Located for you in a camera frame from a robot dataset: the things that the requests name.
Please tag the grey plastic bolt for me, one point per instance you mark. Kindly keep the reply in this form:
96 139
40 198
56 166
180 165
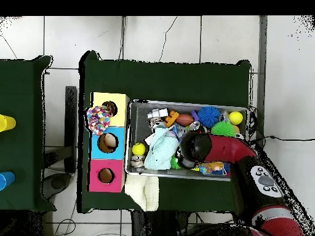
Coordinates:
157 113

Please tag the cream waffle cloth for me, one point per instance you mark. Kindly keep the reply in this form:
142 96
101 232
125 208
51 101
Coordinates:
145 191

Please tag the plain yellow ball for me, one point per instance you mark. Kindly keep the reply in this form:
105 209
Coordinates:
235 118

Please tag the dark green tablecloth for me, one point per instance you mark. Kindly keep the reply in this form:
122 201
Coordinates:
172 81
22 86

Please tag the shallow metal mesh bin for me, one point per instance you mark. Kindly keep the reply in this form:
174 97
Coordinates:
140 123

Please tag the grey round floor base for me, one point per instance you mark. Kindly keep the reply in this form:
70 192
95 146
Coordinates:
57 183

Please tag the yellow smiley ball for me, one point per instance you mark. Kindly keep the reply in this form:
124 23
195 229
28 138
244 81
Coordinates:
138 149

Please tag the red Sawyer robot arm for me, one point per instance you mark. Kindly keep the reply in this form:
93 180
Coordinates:
228 148

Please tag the colourful patterned cloth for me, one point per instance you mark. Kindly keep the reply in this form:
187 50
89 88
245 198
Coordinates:
98 120

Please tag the large blue spiky ball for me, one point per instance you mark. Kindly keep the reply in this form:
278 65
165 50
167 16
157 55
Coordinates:
208 116

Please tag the yellow plastic cup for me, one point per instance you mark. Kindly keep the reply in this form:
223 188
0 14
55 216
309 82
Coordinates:
8 123

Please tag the blue plastic cup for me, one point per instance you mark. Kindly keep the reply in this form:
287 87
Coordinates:
7 180

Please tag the large green spiky ball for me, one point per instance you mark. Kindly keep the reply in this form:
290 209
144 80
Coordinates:
222 129

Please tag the black upright panel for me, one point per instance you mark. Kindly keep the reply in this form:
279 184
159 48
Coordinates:
70 123

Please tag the orange plastic comb block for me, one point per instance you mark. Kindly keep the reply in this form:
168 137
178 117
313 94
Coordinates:
171 118

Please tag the wooden box with three holes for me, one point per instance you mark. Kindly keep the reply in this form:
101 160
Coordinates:
115 152

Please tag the brown toy football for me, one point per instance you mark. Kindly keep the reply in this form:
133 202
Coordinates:
184 120

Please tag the light blue waffle cloth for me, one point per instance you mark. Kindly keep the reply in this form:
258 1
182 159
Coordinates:
161 150

